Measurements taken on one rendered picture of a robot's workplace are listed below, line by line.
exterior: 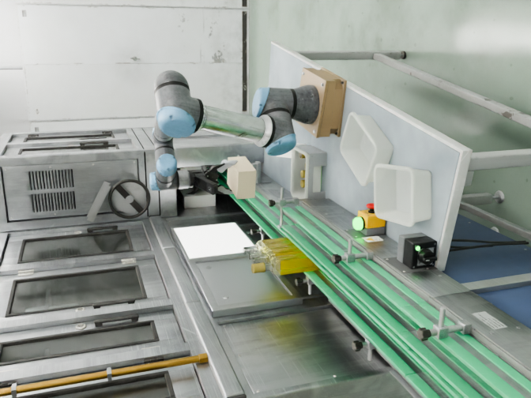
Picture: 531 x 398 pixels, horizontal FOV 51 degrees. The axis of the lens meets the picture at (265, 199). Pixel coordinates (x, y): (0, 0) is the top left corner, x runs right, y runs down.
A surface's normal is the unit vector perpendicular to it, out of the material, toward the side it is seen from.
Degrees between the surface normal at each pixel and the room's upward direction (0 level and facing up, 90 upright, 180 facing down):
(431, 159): 0
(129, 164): 90
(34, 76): 90
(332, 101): 90
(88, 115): 90
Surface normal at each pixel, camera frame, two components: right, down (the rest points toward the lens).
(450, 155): -0.95, 0.08
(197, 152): 0.32, 0.27
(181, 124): 0.06, 0.89
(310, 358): 0.01, -0.96
